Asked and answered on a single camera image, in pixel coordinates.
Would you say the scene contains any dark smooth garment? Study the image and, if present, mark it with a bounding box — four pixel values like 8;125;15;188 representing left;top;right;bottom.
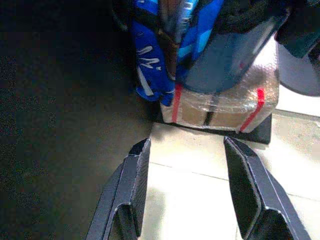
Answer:
178;23;277;94

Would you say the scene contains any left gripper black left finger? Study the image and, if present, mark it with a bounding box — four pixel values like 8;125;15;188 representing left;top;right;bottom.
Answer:
84;138;152;240

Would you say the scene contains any black fuzzy garment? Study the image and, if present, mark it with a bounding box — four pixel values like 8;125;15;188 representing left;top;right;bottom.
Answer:
219;0;292;35

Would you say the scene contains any white plastic basin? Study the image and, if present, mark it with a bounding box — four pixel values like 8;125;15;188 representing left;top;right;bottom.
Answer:
276;42;320;98

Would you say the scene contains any dark teal cloth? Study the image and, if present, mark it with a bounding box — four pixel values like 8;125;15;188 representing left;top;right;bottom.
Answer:
274;22;320;60

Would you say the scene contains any bubble-wrapped box with red tape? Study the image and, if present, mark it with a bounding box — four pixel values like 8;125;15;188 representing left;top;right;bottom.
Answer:
159;14;292;134

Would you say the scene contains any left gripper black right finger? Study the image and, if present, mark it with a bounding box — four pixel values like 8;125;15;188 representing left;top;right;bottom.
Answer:
223;136;312;240

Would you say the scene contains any blue patterned garment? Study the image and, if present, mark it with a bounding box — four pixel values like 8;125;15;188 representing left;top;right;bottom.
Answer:
128;0;226;107

